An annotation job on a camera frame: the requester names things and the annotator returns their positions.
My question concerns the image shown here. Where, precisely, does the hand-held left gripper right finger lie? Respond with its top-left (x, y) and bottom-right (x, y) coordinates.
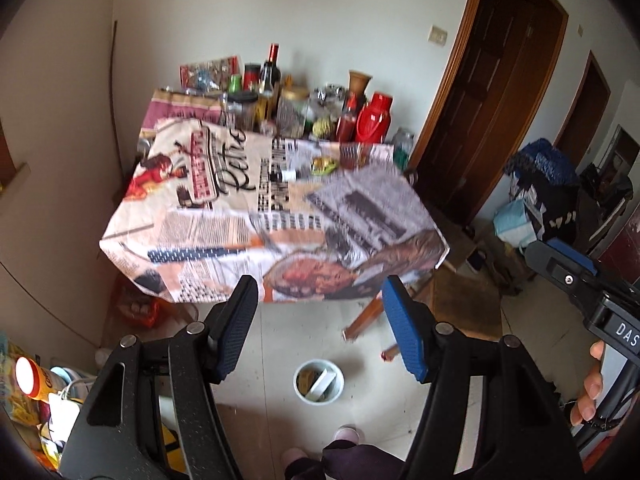
top-left (381, 274), bottom-right (586, 480)

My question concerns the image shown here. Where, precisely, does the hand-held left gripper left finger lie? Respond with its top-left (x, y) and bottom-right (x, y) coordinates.
top-left (57, 274), bottom-right (261, 480)

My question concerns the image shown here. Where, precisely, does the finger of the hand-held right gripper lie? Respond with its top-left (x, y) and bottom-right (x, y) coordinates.
top-left (525, 241), bottom-right (608, 323)
top-left (547, 239), bottom-right (601, 277)

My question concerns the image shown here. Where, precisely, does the white trash bin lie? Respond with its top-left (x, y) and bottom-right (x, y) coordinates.
top-left (293, 359), bottom-right (346, 405)

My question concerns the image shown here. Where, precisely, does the person's right hand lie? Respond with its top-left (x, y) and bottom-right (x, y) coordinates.
top-left (570, 341), bottom-right (607, 427)

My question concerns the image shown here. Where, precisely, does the wooden table leg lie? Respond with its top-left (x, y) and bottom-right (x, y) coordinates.
top-left (342, 292), bottom-right (386, 343)

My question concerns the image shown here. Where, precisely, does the light blue plastic bag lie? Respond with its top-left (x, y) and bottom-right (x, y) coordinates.
top-left (494, 199), bottom-right (538, 248)

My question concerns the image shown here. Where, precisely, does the pile of bags and clothes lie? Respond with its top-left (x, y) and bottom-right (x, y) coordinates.
top-left (505, 139), bottom-right (583, 256)

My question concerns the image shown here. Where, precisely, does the red plastic bag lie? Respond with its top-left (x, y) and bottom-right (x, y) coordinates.
top-left (117, 285), bottom-right (168, 328)

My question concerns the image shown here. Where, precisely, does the printed tablecloth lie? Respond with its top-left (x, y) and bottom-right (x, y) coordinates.
top-left (99, 117), bottom-right (451, 306)

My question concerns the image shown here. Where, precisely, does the person's leg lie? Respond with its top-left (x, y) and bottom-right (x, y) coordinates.
top-left (285, 440), bottom-right (416, 480)

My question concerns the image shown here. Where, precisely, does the wooden door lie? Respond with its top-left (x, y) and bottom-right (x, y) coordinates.
top-left (555, 50), bottom-right (613, 161)
top-left (410, 0), bottom-right (571, 226)

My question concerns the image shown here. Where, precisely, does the glass jar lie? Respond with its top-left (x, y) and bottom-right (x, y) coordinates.
top-left (391, 127), bottom-right (416, 168)

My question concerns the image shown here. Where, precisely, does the orange canister white lid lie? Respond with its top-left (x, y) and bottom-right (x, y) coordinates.
top-left (15, 357), bottom-right (68, 401)

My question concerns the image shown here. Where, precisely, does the clear jar black lid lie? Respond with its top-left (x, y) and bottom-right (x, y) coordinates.
top-left (227, 91), bottom-right (259, 132)

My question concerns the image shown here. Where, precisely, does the red sauce bottle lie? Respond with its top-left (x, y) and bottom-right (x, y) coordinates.
top-left (336, 94), bottom-right (358, 142)

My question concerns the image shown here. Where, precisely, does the clear plastic jar gold lid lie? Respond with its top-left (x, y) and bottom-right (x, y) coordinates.
top-left (276, 85), bottom-right (310, 138)

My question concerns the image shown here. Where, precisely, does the maroon patterned cloth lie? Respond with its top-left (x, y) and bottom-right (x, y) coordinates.
top-left (140, 89), bottom-right (226, 133)

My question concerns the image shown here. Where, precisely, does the silver foil packet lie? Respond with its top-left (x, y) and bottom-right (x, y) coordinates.
top-left (312, 85), bottom-right (346, 111)

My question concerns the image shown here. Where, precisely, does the brown vase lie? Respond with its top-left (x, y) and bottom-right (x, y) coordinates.
top-left (348, 70), bottom-right (373, 98)

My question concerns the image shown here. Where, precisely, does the wine bottle red cap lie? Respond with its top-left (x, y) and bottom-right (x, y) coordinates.
top-left (260, 42), bottom-right (282, 96)

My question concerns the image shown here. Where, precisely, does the colourful snack packet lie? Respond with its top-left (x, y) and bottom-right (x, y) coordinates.
top-left (180, 55), bottom-right (241, 88)

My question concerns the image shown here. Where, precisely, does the red jug with handle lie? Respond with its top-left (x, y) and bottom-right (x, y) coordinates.
top-left (355, 91), bottom-right (396, 143)

